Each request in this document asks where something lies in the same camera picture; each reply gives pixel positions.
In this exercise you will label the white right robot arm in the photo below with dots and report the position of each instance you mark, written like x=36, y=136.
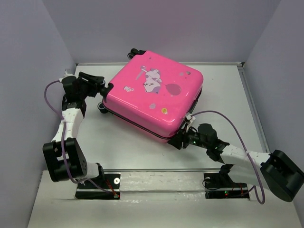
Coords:
x=274, y=171

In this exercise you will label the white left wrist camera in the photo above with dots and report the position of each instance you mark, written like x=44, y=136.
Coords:
x=67, y=72

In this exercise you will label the pink hard-shell suitcase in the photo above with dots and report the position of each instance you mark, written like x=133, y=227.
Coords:
x=153, y=93

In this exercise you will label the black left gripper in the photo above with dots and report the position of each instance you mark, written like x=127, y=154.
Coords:
x=93, y=81

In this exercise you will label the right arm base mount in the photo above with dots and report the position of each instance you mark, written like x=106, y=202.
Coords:
x=217, y=187

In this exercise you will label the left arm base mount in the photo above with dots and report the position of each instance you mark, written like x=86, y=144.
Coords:
x=108, y=189

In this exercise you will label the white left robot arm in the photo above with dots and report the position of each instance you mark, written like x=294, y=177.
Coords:
x=63, y=155

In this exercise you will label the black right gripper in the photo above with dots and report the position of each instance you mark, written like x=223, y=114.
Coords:
x=176, y=141

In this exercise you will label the aluminium table rail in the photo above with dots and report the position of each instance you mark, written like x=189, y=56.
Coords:
x=253, y=109

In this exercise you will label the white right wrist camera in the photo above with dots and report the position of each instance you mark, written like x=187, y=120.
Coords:
x=189, y=121

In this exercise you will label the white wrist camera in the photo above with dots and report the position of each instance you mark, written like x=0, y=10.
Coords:
x=189, y=121
x=67, y=72

